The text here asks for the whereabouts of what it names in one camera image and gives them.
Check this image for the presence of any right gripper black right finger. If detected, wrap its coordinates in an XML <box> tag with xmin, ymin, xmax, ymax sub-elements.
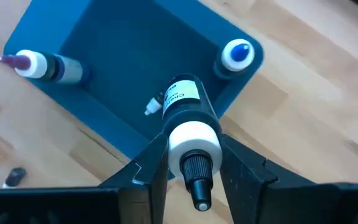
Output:
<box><xmin>219</xmin><ymin>133</ymin><xmax>291</xmax><ymax>224</ymax></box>

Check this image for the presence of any small dark red dropper bottle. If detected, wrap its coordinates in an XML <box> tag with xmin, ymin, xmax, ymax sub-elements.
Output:
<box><xmin>144</xmin><ymin>90</ymin><xmax>167</xmax><ymax>116</ymax></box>

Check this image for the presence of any large black tip bottle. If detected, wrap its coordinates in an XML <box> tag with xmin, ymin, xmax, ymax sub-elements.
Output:
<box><xmin>162</xmin><ymin>73</ymin><xmax>224</xmax><ymax>213</ymax></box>

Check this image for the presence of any teal plastic bin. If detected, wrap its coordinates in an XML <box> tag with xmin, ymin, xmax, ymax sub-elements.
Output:
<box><xmin>3</xmin><ymin>0</ymin><xmax>265</xmax><ymax>181</ymax></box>

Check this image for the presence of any large purple tip bottle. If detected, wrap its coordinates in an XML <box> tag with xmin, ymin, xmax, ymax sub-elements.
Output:
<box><xmin>0</xmin><ymin>49</ymin><xmax>90</xmax><ymax>85</ymax></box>

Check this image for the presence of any small grey cap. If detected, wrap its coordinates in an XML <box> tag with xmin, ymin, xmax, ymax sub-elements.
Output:
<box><xmin>1</xmin><ymin>167</ymin><xmax>27</xmax><ymax>190</ymax></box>

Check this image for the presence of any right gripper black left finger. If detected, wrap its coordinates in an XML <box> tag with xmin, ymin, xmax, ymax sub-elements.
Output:
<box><xmin>99</xmin><ymin>133</ymin><xmax>170</xmax><ymax>224</ymax></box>

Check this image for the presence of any large blue tip bottle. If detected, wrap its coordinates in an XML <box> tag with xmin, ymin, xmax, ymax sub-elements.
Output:
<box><xmin>213</xmin><ymin>37</ymin><xmax>256</xmax><ymax>80</ymax></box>

